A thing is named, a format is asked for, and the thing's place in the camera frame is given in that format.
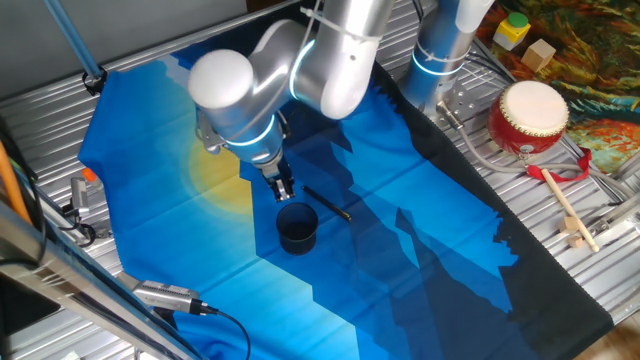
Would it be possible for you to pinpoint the dark blue cup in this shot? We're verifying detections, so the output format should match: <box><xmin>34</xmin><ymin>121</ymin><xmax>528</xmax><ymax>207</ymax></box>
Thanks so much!
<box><xmin>275</xmin><ymin>201</ymin><xmax>320</xmax><ymax>257</ymax></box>

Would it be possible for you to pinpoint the black camera cable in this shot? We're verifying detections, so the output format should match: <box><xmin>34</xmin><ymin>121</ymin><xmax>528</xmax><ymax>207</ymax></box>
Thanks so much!
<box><xmin>199</xmin><ymin>304</ymin><xmax>252</xmax><ymax>360</ymax></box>

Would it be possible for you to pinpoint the colourful painted cloth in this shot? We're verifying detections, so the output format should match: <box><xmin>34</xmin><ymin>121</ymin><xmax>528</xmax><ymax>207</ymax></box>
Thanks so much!
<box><xmin>474</xmin><ymin>0</ymin><xmax>640</xmax><ymax>176</ymax></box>

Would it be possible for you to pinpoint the blue pole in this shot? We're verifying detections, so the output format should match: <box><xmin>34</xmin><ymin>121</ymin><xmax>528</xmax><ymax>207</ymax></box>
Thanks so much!
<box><xmin>42</xmin><ymin>0</ymin><xmax>104</xmax><ymax>81</ymax></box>

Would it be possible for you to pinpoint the silver camera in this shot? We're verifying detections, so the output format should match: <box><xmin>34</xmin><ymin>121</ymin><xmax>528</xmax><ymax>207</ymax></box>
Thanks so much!
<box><xmin>132</xmin><ymin>279</ymin><xmax>219</xmax><ymax>317</ymax></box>

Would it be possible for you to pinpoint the aluminium rail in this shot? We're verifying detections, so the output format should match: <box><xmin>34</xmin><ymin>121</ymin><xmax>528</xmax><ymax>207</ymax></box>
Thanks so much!
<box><xmin>584</xmin><ymin>164</ymin><xmax>640</xmax><ymax>239</ymax></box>

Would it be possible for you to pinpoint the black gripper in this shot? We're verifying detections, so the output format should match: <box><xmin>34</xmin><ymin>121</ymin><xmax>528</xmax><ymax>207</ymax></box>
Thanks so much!
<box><xmin>257</xmin><ymin>158</ymin><xmax>296</xmax><ymax>204</ymax></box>

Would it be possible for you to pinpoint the wooden cube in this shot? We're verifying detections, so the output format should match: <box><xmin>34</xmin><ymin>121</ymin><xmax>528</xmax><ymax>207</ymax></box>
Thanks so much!
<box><xmin>520</xmin><ymin>38</ymin><xmax>557</xmax><ymax>74</ymax></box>

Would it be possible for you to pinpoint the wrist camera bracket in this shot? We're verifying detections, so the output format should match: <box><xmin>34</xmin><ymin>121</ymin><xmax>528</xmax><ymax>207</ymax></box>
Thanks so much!
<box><xmin>196</xmin><ymin>110</ymin><xmax>226</xmax><ymax>155</ymax></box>

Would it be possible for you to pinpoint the wooden drumstick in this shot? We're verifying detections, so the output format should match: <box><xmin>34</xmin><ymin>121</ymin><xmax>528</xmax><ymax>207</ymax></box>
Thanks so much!
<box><xmin>540</xmin><ymin>168</ymin><xmax>600</xmax><ymax>254</ymax></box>

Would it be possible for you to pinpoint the black pen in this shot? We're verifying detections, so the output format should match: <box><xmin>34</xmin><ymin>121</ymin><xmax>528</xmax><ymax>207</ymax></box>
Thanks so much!
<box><xmin>301</xmin><ymin>185</ymin><xmax>353</xmax><ymax>222</ymax></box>

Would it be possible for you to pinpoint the black clamp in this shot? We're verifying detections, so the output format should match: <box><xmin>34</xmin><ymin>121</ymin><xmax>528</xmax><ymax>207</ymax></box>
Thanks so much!
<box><xmin>81</xmin><ymin>65</ymin><xmax>109</xmax><ymax>97</ymax></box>

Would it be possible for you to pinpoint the glue stick orange cap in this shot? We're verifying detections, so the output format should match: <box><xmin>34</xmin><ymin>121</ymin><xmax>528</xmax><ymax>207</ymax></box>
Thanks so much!
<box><xmin>81</xmin><ymin>167</ymin><xmax>104</xmax><ymax>191</ymax></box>

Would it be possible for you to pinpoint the yellow block with green button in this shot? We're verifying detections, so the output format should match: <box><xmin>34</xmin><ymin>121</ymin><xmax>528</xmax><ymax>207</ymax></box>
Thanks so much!
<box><xmin>492</xmin><ymin>11</ymin><xmax>532</xmax><ymax>52</ymax></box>

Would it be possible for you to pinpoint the orange pole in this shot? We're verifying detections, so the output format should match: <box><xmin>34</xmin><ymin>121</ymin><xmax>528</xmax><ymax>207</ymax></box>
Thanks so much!
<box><xmin>0</xmin><ymin>141</ymin><xmax>32</xmax><ymax>226</ymax></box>

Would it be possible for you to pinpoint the small grey camera mount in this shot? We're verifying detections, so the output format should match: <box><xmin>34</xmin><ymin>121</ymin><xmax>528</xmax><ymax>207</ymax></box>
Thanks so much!
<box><xmin>62</xmin><ymin>176</ymin><xmax>96</xmax><ymax>221</ymax></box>

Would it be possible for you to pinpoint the black cable bundle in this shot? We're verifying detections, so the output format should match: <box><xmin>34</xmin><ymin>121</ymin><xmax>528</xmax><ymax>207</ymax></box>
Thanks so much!
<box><xmin>464</xmin><ymin>49</ymin><xmax>516</xmax><ymax>84</ymax></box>

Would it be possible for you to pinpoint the red drum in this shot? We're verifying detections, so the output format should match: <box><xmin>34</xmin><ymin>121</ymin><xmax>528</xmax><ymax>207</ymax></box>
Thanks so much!
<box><xmin>487</xmin><ymin>80</ymin><xmax>571</xmax><ymax>156</ymax></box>

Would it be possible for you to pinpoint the aluminium frame beam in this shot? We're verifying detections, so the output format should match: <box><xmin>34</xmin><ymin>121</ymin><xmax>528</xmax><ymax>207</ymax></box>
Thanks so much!
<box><xmin>0</xmin><ymin>199</ymin><xmax>206</xmax><ymax>360</ymax></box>

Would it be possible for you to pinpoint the blue mountain print cloth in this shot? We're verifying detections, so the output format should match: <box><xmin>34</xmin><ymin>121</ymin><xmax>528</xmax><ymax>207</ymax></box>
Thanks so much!
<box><xmin>77</xmin><ymin>9</ymin><xmax>615</xmax><ymax>360</ymax></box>

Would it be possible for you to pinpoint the grey hose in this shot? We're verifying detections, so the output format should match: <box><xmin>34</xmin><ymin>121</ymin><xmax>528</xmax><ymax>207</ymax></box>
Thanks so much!
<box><xmin>435</xmin><ymin>101</ymin><xmax>636</xmax><ymax>199</ymax></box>

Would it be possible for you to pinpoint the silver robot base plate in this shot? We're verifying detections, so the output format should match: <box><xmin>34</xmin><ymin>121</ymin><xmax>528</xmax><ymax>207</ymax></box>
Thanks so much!
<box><xmin>419</xmin><ymin>79</ymin><xmax>489</xmax><ymax>126</ymax></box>

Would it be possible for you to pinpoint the red strap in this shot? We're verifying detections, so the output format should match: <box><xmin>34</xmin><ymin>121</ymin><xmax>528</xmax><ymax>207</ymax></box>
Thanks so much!
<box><xmin>526</xmin><ymin>147</ymin><xmax>594</xmax><ymax>184</ymax></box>

